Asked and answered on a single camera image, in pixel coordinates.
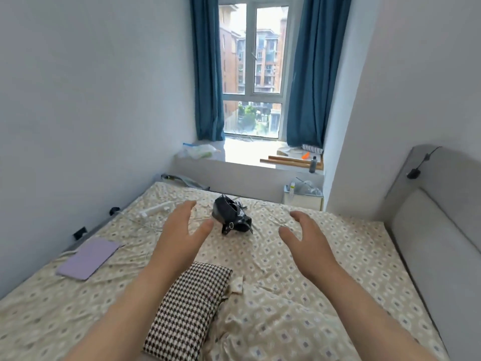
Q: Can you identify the person's right hand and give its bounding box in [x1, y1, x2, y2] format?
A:
[278, 211, 339, 279]

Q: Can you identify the person's left hand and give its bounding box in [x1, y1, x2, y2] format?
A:
[152, 200, 214, 274]

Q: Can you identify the person's right forearm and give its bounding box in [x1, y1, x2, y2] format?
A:
[306, 264, 433, 361]

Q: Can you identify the person's left forearm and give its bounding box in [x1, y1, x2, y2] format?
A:
[63, 259, 188, 361]

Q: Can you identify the black leather handbag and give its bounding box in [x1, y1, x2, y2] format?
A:
[212, 195, 254, 236]

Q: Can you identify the white bedside cabinet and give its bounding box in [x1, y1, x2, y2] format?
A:
[283, 185, 324, 212]

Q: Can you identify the patterned beige bed sheet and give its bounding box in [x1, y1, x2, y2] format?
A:
[0, 180, 449, 361]

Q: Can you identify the crumpled clear plastic bag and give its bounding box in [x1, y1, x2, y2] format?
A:
[289, 177, 324, 197]

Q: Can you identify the grey folded bag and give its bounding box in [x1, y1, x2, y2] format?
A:
[162, 173, 211, 190]

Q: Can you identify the wooden stick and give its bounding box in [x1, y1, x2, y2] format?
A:
[260, 155, 324, 170]

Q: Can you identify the houndstooth pillow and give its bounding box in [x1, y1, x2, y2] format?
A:
[143, 261, 233, 361]

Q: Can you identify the purple tablet case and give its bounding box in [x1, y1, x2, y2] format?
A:
[56, 237, 126, 281]

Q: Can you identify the black charger plug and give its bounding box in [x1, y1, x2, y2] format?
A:
[407, 146, 443, 179]

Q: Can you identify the grey padded headboard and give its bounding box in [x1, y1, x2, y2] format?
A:
[383, 144, 481, 361]

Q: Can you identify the blue curtain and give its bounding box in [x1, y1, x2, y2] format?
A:
[286, 0, 353, 149]
[189, 0, 226, 142]

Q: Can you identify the white framed window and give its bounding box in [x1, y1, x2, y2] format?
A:
[218, 0, 290, 140]

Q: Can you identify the white charging cable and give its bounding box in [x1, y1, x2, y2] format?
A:
[130, 202, 177, 231]

